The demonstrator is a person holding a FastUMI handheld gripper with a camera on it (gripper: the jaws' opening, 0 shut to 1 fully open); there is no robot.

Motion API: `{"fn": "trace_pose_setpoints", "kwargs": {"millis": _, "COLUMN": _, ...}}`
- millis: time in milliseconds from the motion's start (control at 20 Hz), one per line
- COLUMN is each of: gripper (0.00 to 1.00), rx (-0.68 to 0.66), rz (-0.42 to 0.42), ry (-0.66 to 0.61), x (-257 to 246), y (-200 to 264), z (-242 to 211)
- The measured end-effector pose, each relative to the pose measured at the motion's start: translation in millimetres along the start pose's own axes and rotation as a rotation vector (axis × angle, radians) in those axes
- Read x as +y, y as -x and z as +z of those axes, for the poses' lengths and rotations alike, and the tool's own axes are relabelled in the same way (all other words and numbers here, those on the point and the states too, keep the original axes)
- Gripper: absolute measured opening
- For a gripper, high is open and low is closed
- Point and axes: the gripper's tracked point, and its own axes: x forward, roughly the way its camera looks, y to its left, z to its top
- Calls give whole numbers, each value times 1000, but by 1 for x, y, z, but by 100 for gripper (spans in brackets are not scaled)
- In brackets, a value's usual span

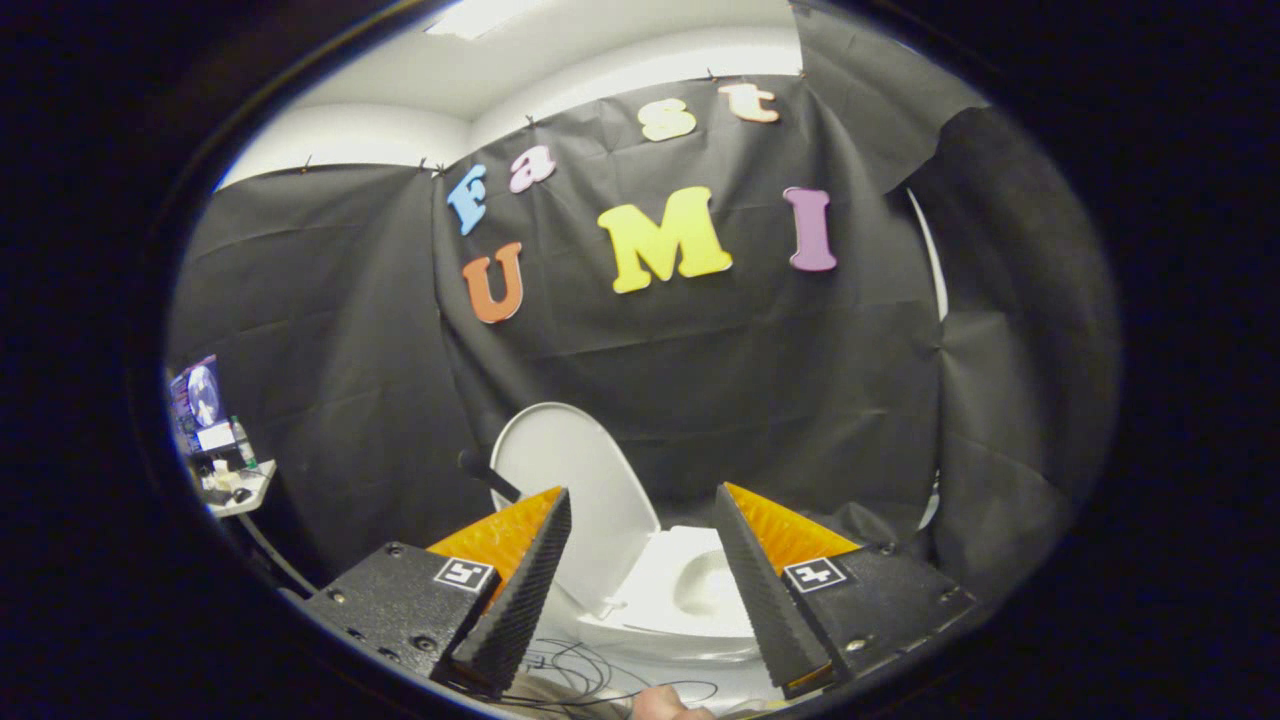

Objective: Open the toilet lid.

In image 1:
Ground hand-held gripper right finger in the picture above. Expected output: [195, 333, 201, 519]
[714, 482, 979, 699]

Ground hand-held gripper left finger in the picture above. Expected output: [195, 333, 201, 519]
[300, 487, 573, 699]

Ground grey lid lifting handle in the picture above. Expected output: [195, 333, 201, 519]
[458, 449, 523, 504]

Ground white toilet lid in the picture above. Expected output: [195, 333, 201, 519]
[489, 402, 663, 621]

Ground white toilet seat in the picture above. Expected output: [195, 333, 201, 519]
[605, 527, 756, 641]

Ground white toilet bowl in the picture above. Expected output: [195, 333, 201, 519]
[545, 548, 766, 666]

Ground black backdrop cloth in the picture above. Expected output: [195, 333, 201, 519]
[165, 0, 1121, 601]

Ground small white table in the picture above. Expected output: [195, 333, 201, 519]
[200, 460, 279, 518]

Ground ceiling light panel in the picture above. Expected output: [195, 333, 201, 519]
[425, 0, 546, 41]

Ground black floor cables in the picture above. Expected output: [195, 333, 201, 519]
[520, 640, 721, 706]

